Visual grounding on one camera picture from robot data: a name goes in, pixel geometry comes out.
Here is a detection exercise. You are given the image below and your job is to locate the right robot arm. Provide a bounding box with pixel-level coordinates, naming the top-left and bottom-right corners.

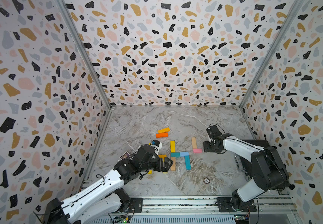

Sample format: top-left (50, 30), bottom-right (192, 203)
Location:
top-left (203, 125), bottom-right (290, 211)

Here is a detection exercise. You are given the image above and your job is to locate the beige wooden block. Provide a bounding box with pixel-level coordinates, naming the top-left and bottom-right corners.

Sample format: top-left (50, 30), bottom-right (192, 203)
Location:
top-left (191, 137), bottom-right (198, 149)

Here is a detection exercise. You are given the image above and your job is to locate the aluminium rail frame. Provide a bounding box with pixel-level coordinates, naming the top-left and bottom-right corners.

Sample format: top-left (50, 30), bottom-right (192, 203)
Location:
top-left (88, 195), bottom-right (302, 224)

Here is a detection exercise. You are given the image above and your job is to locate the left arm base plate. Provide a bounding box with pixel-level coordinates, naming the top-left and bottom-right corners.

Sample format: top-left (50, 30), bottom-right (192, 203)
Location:
top-left (123, 197), bottom-right (143, 214)

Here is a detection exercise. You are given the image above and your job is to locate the pink block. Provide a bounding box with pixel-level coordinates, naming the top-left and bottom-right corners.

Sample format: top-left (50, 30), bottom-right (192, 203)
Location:
top-left (193, 148), bottom-right (203, 154)

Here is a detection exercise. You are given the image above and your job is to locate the poker chip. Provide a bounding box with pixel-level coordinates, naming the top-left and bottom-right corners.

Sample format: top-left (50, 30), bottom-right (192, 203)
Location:
top-left (204, 177), bottom-right (210, 184)

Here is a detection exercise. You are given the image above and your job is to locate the teal long block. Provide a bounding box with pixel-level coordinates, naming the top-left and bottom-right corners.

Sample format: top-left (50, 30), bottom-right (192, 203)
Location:
top-left (184, 155), bottom-right (191, 170)

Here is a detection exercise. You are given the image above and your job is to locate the black case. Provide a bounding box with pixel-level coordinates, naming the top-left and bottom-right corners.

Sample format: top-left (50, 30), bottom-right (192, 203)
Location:
top-left (234, 139), bottom-right (290, 189)

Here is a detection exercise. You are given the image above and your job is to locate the light blue block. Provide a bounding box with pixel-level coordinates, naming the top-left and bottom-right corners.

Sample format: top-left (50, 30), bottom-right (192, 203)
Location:
top-left (179, 152), bottom-right (189, 157)

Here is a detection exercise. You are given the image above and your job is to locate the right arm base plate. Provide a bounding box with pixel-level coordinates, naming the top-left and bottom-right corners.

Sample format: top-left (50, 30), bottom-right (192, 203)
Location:
top-left (215, 197), bottom-right (257, 212)

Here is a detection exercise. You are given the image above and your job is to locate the amber orange block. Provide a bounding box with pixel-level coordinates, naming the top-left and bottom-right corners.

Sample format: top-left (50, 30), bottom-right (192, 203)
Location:
top-left (158, 127), bottom-right (170, 133)

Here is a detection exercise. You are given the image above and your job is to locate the tan wooden block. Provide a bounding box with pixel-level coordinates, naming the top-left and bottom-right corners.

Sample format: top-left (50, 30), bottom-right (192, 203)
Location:
top-left (170, 157), bottom-right (176, 171)

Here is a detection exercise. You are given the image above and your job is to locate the teal short block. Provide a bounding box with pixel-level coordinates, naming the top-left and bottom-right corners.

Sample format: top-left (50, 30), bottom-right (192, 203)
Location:
top-left (170, 152), bottom-right (180, 158)

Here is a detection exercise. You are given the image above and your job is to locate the colourful card box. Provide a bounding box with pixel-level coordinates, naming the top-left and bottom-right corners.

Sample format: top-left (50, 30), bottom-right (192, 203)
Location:
top-left (120, 152), bottom-right (130, 160)

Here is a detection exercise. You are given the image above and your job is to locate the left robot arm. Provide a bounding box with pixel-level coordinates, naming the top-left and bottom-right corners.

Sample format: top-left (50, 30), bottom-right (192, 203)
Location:
top-left (38, 141), bottom-right (174, 224)

